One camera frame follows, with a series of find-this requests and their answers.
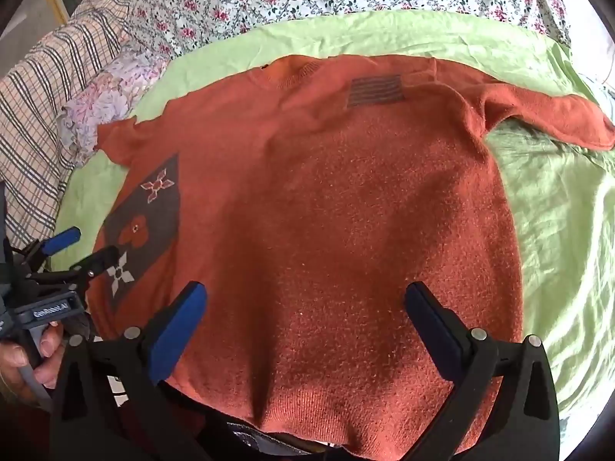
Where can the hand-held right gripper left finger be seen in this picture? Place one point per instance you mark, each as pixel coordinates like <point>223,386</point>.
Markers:
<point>178,331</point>

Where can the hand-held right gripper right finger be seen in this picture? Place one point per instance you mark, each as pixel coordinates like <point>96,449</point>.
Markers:
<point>432,326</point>

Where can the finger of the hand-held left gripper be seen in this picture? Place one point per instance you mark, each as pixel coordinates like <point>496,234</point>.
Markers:
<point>60,241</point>
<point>98,261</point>

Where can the orange knit sweater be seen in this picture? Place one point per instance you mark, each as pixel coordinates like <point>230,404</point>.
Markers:
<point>312,201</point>

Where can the person's left hand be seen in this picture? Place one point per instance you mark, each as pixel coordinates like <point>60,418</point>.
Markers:
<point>53,350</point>

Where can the beige plaid blanket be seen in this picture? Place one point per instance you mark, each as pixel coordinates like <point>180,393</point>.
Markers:
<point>43,105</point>

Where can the pastel floral ruffled pillow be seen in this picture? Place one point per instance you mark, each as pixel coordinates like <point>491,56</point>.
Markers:
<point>110,91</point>

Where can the light green bed sheet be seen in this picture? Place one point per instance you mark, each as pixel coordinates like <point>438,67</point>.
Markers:
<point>552,201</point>

